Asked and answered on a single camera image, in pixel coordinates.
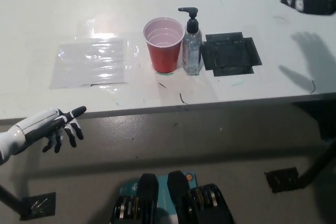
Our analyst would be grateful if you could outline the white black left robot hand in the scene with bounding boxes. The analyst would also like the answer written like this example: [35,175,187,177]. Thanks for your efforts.
[10,105,88,154]

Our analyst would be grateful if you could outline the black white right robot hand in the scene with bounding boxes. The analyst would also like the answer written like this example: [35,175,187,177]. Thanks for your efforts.
[280,0,336,16]

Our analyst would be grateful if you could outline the clear pump hand soap bottle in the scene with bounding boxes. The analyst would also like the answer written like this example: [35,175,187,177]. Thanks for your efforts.
[177,7,203,76]

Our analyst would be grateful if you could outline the clear plastic sheet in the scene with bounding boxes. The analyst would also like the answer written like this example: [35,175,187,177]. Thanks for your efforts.
[49,39,129,90]

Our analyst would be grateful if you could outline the black tape patch on table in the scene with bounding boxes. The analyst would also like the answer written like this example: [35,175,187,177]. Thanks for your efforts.
[199,31,263,77]

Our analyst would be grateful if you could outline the red plastic cup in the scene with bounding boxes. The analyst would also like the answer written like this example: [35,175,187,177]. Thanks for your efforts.
[143,17,185,74]

